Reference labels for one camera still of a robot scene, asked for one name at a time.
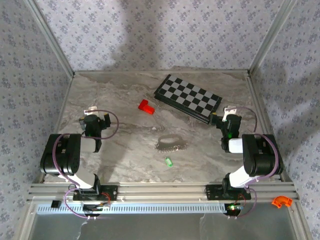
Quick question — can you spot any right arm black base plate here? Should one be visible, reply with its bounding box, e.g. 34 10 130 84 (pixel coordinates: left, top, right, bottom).
205 184 252 201

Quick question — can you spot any aluminium table side rail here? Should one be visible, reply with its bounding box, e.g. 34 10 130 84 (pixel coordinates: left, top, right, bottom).
37 73 76 185
246 71 293 183

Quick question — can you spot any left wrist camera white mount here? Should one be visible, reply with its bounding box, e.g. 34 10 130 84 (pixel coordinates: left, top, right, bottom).
84 106 105 118

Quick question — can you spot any small circuit board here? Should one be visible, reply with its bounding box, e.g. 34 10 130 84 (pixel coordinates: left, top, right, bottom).
83 202 111 214
226 203 244 212

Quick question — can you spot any folded black grey chessboard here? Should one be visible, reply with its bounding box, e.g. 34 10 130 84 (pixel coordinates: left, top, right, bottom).
153 73 223 125

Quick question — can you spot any orange plastic clamp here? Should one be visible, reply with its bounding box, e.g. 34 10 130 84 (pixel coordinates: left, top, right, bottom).
271 196 293 208

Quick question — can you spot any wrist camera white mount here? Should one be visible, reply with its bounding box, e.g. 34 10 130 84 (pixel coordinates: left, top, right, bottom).
84 106 105 118
223 105 238 122

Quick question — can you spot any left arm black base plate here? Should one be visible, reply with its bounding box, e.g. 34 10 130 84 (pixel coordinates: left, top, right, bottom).
72 184 119 201

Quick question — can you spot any grey metal bench panel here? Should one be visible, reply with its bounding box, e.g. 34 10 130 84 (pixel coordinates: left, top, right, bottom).
21 212 310 240

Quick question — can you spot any grey slotted cable duct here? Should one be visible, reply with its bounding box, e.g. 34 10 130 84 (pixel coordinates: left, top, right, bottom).
36 202 227 215

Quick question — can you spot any metal key holder with rings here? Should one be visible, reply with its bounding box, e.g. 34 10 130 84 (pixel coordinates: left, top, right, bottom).
154 134 189 152

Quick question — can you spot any red plastic block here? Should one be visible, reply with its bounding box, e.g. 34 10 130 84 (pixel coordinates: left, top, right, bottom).
138 99 156 116

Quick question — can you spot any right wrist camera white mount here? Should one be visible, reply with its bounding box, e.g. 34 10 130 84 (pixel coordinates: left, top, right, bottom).
223 105 238 122

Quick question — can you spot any aluminium corner post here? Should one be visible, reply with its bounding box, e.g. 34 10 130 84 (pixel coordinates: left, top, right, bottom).
248 0 298 76
24 0 76 76

